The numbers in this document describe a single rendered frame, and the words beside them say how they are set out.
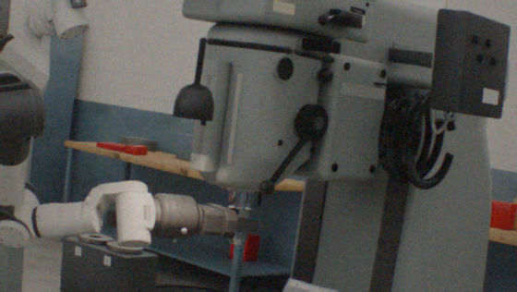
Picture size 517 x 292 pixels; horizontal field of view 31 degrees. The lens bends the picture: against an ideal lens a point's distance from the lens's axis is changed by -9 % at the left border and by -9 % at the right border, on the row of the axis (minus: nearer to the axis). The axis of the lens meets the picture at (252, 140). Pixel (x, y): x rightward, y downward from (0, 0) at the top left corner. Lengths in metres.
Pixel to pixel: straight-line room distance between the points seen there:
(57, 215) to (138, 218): 0.18
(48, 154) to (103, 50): 1.13
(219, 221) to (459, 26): 0.62
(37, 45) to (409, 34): 0.84
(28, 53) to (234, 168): 0.47
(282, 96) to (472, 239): 0.74
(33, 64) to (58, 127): 7.53
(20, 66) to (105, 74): 7.46
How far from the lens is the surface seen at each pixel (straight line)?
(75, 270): 2.39
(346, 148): 2.05
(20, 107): 1.77
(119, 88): 9.10
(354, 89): 2.05
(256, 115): 1.90
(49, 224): 1.96
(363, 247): 2.29
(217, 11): 1.93
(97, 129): 9.31
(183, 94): 1.77
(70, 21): 1.86
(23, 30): 1.90
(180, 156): 7.92
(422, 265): 2.25
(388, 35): 2.16
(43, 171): 9.36
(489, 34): 2.03
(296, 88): 1.95
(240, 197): 2.00
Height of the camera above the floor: 1.51
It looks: 3 degrees down
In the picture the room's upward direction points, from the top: 7 degrees clockwise
